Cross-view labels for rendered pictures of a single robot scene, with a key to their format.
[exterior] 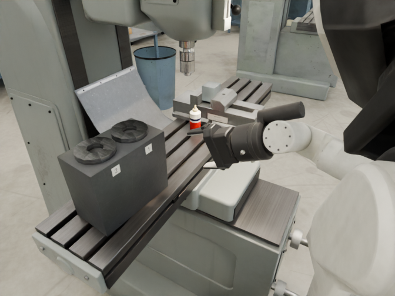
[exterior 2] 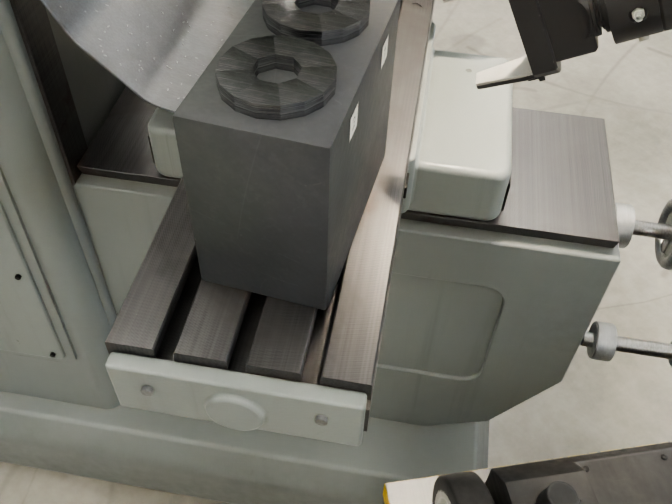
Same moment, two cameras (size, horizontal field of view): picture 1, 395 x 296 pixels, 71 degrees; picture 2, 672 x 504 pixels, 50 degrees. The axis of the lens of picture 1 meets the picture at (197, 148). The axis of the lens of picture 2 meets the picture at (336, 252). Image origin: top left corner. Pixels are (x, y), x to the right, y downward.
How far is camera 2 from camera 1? 35 cm
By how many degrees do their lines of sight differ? 21
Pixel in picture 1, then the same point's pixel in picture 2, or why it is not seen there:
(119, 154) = (345, 75)
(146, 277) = not seen: hidden behind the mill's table
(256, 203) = (527, 164)
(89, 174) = (320, 142)
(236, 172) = (473, 97)
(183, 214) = not seen: hidden behind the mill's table
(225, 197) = (482, 160)
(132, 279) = (210, 432)
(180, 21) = not seen: outside the picture
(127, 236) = (374, 297)
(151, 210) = (387, 222)
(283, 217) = (598, 182)
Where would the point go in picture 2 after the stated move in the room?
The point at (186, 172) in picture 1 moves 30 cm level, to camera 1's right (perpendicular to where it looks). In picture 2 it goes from (402, 113) to (623, 67)
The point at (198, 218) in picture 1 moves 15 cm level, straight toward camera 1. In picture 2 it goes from (408, 232) to (455, 314)
